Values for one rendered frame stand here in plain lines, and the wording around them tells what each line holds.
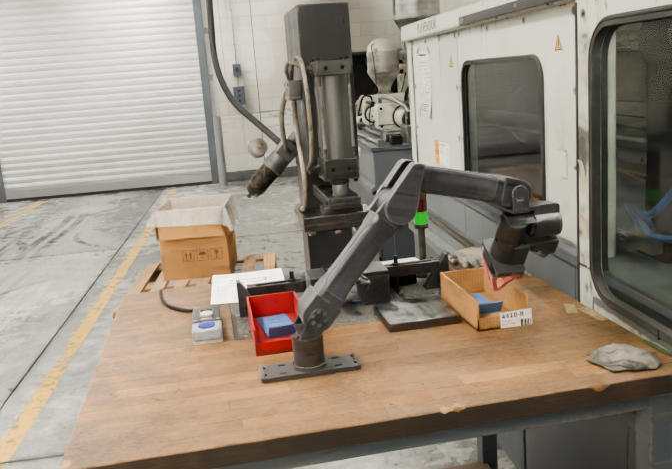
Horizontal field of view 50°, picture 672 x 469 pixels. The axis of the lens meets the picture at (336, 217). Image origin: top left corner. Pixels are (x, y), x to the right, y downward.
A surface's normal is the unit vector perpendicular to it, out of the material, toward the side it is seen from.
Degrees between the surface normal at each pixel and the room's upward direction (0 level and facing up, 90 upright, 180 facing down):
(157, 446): 0
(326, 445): 90
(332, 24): 90
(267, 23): 90
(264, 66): 90
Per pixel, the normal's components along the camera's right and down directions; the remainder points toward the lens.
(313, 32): 0.18, 0.18
